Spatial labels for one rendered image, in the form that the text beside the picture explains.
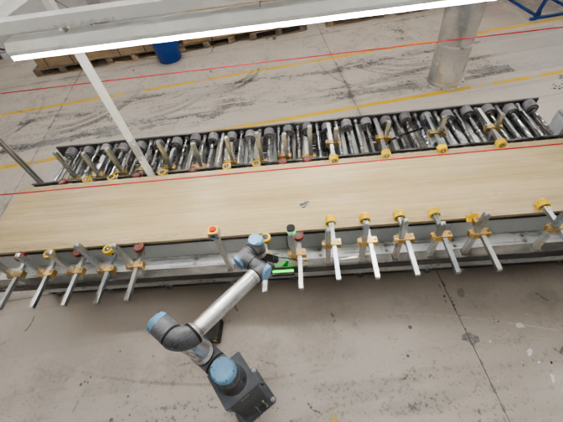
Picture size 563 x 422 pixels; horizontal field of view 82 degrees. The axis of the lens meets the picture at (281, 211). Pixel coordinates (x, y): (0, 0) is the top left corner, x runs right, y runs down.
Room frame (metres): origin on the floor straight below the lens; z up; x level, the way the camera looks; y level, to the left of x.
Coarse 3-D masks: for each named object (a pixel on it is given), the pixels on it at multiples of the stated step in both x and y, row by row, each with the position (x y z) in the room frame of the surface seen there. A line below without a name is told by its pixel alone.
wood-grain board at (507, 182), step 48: (528, 144) 1.90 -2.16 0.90; (48, 192) 2.39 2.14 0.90; (96, 192) 2.27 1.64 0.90; (144, 192) 2.15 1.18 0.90; (192, 192) 2.05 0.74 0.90; (240, 192) 1.94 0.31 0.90; (288, 192) 1.84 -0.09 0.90; (336, 192) 1.75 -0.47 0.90; (384, 192) 1.66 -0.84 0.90; (432, 192) 1.57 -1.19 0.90; (480, 192) 1.49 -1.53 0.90; (528, 192) 1.41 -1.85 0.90; (0, 240) 1.88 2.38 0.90; (48, 240) 1.78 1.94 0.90; (96, 240) 1.69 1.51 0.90; (144, 240) 1.60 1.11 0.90
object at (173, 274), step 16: (352, 256) 1.25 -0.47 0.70; (368, 256) 1.22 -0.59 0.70; (384, 256) 1.20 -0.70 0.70; (400, 256) 1.17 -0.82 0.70; (416, 256) 1.15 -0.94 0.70; (432, 256) 1.12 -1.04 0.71; (464, 256) 1.08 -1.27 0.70; (480, 256) 1.06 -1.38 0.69; (512, 256) 1.03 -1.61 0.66; (528, 256) 1.02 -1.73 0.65; (544, 256) 1.00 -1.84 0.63; (128, 272) 1.47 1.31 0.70; (144, 272) 1.44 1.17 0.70; (160, 272) 1.41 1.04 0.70; (176, 272) 1.39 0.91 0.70; (192, 272) 1.36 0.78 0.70; (208, 272) 1.34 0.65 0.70; (224, 272) 1.31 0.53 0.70; (240, 272) 1.29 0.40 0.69; (0, 288) 1.54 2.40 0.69; (16, 288) 1.53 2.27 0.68; (32, 288) 1.51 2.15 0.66; (48, 288) 1.49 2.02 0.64
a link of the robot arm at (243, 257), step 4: (248, 244) 1.10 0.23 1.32; (244, 248) 1.08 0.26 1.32; (248, 248) 1.08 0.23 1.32; (252, 248) 1.07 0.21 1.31; (240, 252) 1.06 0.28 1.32; (244, 252) 1.05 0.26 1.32; (248, 252) 1.05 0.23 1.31; (252, 252) 1.05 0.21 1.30; (236, 256) 1.03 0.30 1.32; (240, 256) 1.03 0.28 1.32; (244, 256) 1.02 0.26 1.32; (248, 256) 1.02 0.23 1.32; (252, 256) 1.02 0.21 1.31; (236, 260) 1.01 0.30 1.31; (240, 260) 1.00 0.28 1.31; (244, 260) 1.00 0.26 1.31; (248, 260) 0.99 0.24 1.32; (236, 264) 1.02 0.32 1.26; (240, 264) 0.99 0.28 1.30; (244, 264) 0.99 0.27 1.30; (240, 268) 1.00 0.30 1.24; (244, 268) 0.98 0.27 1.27
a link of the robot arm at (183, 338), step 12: (252, 264) 0.97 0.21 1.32; (264, 264) 0.95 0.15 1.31; (252, 276) 0.88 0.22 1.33; (264, 276) 0.88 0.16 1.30; (240, 288) 0.81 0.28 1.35; (216, 300) 0.76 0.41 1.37; (228, 300) 0.75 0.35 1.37; (204, 312) 0.69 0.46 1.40; (216, 312) 0.69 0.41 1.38; (192, 324) 0.63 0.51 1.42; (204, 324) 0.63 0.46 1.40; (168, 336) 0.59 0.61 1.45; (180, 336) 0.58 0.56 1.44; (192, 336) 0.57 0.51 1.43; (168, 348) 0.54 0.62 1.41; (180, 348) 0.53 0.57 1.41
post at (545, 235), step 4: (560, 216) 1.05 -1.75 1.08; (556, 220) 1.06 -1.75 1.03; (560, 220) 1.04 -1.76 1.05; (552, 224) 1.06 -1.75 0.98; (556, 224) 1.04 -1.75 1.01; (560, 224) 1.04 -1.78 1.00; (544, 232) 1.07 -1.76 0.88; (540, 236) 1.07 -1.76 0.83; (544, 236) 1.05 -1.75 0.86; (548, 236) 1.04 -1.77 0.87; (536, 240) 1.07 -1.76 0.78; (540, 240) 1.05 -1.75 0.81; (544, 240) 1.04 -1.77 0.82; (536, 244) 1.05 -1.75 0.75; (540, 244) 1.04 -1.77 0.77; (536, 248) 1.04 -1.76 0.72
